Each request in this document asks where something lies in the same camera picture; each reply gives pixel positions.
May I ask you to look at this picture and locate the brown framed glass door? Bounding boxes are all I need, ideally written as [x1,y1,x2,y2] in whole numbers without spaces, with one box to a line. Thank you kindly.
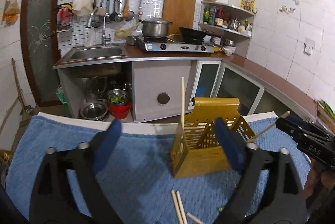
[20,0,71,107]

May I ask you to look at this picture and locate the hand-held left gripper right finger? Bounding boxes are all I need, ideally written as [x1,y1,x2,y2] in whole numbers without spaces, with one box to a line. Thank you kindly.
[214,117,307,224]

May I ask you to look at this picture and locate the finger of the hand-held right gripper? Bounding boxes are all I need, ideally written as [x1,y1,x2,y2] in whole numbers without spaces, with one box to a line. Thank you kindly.
[276,118,335,169]
[285,114,331,141]

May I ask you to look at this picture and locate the steel sink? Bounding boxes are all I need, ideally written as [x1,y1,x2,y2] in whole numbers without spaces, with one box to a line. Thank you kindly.
[52,45,130,70]

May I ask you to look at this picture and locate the wooden cutting board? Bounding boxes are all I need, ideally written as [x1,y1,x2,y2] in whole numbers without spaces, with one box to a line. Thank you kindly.
[162,0,197,31]

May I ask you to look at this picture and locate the wooden stick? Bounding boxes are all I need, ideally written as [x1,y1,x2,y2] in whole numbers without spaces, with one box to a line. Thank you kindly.
[11,58,27,112]

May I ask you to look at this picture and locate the yellow hose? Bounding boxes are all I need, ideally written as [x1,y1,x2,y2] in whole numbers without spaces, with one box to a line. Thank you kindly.
[115,22,140,38]

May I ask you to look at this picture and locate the steel gas stove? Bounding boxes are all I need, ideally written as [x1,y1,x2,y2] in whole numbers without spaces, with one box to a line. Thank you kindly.
[136,36,214,53]

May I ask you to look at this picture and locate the gold perforated utensil holder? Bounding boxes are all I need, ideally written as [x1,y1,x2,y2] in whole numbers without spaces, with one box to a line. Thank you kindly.
[170,97,256,179]

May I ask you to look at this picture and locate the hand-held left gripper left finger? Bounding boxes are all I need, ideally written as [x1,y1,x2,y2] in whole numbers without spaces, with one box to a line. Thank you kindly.
[29,119,123,224]

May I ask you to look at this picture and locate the hanging steel ladle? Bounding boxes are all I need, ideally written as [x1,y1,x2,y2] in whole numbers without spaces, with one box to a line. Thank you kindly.
[114,0,124,23]

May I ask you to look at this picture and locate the stack of small bowls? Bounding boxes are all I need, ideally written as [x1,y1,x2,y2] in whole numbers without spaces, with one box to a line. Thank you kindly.
[222,39,236,55]

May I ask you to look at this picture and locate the white hanging cloth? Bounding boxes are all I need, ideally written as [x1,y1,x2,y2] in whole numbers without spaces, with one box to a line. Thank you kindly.
[72,0,94,16]

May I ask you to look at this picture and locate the steel bowl with greens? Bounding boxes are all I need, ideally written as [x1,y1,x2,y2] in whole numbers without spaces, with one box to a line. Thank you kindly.
[105,89,130,107]

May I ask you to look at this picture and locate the grey corner shelf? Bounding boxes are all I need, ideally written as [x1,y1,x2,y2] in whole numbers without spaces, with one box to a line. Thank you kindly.
[198,1,256,58]

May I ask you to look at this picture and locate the hanging plastic bag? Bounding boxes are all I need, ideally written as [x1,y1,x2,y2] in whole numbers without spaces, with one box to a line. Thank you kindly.
[3,0,20,27]

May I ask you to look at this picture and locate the black wok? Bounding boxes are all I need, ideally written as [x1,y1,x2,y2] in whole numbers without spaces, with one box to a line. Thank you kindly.
[179,26,207,41]

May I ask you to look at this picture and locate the steel faucet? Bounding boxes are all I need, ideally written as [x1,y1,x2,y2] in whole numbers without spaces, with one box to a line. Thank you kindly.
[86,7,112,47]

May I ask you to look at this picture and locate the white wall hook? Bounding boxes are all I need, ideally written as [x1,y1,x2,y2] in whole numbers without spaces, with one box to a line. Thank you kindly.
[279,5,296,14]

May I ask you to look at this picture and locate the blue towel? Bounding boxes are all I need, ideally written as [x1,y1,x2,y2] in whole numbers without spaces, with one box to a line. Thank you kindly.
[5,115,312,224]

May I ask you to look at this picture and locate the white wall socket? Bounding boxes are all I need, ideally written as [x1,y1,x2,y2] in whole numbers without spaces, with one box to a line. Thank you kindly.
[304,38,316,55]

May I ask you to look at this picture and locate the yellow wall poster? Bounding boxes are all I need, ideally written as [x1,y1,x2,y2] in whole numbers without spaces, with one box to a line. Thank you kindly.
[240,0,255,13]

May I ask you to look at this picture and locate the white soap bottle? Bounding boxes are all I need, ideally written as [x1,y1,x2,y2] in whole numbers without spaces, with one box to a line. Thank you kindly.
[84,26,94,47]

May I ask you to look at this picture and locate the large steel pot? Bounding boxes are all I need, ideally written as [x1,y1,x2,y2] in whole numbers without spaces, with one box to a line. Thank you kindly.
[85,77,108,101]

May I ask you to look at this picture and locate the wire wall basket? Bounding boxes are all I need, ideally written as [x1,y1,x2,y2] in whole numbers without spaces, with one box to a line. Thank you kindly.
[56,21,74,32]

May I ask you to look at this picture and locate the kitchen counter cabinet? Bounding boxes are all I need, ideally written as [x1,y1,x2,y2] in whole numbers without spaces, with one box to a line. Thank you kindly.
[52,43,318,124]

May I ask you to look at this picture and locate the red label sauce bottle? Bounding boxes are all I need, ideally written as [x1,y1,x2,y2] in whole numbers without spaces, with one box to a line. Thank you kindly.
[215,8,225,27]

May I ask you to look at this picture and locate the stack of steel bowls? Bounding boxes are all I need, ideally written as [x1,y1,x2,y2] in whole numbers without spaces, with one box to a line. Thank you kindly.
[80,100,109,121]

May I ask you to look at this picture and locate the steel cooking pot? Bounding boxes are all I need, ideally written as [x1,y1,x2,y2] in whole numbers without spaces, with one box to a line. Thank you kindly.
[138,18,173,38]

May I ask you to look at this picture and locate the person's right hand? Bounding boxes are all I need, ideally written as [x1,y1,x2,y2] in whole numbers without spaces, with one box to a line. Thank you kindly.
[304,158,323,201]

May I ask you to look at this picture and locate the green vegetables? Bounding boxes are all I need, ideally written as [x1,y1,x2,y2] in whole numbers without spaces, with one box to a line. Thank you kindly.
[317,100,335,120]

